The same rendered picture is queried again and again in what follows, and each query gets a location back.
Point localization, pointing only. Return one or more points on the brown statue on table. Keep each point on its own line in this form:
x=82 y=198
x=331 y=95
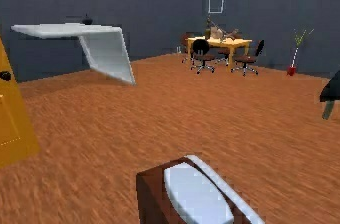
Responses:
x=229 y=34

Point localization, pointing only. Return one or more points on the yellow wooden dining table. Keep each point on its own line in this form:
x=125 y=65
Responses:
x=231 y=43

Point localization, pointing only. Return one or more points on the white angular desk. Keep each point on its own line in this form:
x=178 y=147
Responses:
x=106 y=53

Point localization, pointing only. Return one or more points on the brown bed with white pillow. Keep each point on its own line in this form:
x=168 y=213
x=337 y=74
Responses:
x=191 y=193

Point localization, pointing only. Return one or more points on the black round door knob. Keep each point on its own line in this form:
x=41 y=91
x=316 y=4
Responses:
x=5 y=75

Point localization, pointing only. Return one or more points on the dark green bottle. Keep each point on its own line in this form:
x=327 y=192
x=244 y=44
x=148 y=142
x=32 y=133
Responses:
x=208 y=29

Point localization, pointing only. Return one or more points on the red vase with green plant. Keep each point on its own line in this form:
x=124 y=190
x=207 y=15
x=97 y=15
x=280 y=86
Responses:
x=293 y=60

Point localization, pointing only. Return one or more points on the small black object on desk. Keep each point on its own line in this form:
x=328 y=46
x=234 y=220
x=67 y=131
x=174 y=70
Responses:
x=87 y=21

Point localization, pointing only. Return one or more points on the tan paper bag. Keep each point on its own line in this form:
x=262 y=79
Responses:
x=215 y=33

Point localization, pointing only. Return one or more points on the white framed wall picture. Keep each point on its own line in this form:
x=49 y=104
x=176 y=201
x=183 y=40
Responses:
x=215 y=6

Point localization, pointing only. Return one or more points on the black office chair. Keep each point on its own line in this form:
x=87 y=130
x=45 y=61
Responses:
x=224 y=55
x=248 y=59
x=202 y=55

